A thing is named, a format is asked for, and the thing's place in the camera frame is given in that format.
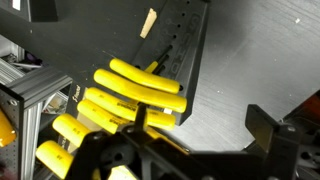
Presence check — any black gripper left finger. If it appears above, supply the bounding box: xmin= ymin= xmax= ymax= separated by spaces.
xmin=64 ymin=103 xmax=201 ymax=180

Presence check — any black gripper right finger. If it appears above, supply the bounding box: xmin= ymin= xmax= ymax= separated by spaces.
xmin=244 ymin=103 xmax=320 ymax=180

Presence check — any black stand for yellow keys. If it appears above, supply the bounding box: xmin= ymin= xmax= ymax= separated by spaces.
xmin=131 ymin=0 xmax=211 ymax=127

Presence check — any yellow rounded object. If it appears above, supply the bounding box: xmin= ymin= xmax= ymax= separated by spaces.
xmin=0 ymin=109 xmax=17 ymax=148

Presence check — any small tan tape strip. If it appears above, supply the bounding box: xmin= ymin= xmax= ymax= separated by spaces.
xmin=139 ymin=8 xmax=158 ymax=39

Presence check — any aluminium extrusion frame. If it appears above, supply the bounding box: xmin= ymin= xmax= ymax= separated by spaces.
xmin=0 ymin=68 xmax=73 ymax=180

